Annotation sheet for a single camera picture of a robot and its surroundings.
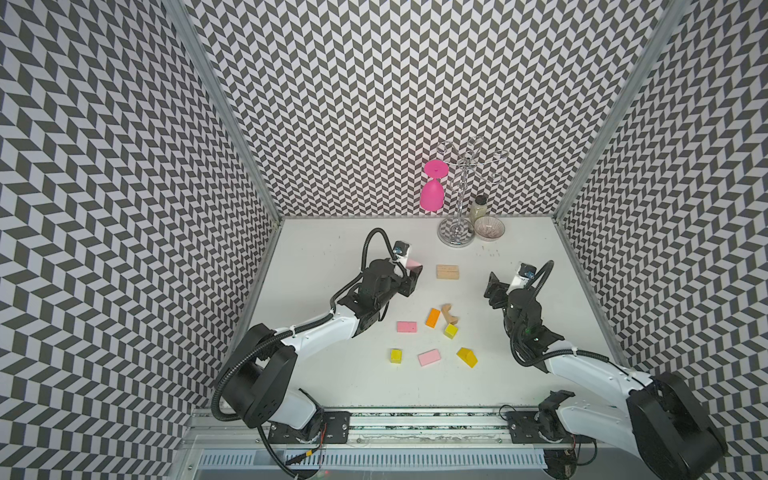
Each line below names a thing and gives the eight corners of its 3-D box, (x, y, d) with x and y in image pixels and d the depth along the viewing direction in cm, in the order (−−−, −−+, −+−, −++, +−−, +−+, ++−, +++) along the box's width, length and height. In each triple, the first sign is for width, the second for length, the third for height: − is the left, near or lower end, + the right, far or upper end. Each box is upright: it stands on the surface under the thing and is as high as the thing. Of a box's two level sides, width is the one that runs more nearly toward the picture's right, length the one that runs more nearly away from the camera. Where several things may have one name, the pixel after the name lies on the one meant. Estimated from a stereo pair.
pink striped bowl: (476, 243, 112) (478, 234, 108) (472, 224, 118) (474, 216, 114) (503, 242, 112) (507, 234, 108) (498, 224, 118) (501, 216, 114)
